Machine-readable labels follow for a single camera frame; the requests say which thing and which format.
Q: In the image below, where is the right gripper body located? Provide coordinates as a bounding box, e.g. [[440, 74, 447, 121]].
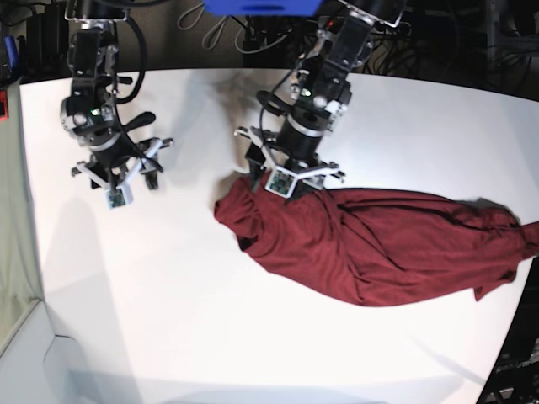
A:
[[71, 136, 173, 197]]

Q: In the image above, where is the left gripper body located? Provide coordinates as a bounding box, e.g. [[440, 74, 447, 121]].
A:
[[234, 113, 345, 190]]

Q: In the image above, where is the dark red t-shirt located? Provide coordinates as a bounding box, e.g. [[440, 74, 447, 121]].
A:
[[214, 178, 538, 307]]

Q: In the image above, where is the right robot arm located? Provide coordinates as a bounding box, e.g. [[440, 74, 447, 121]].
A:
[[60, 1, 173, 209]]

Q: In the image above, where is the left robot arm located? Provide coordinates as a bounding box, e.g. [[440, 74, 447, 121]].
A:
[[235, 1, 405, 199]]

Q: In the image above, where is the red black device left edge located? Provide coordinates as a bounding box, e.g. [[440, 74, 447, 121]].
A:
[[0, 90, 9, 121]]

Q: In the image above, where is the black power strip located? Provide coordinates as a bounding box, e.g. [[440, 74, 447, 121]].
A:
[[312, 16, 413, 37]]

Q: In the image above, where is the blue box at top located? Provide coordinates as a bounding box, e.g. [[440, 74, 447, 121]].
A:
[[204, 0, 322, 17]]

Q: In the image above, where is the blue bottle left edge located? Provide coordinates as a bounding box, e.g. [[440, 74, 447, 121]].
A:
[[4, 35, 19, 72]]

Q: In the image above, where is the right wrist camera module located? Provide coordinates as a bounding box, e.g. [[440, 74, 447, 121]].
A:
[[105, 187, 133, 209]]

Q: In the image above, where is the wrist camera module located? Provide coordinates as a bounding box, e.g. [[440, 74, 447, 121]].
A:
[[264, 167, 297, 199], [105, 187, 133, 209]]

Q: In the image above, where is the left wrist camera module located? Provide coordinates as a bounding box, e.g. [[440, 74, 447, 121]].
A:
[[264, 167, 297, 199]]

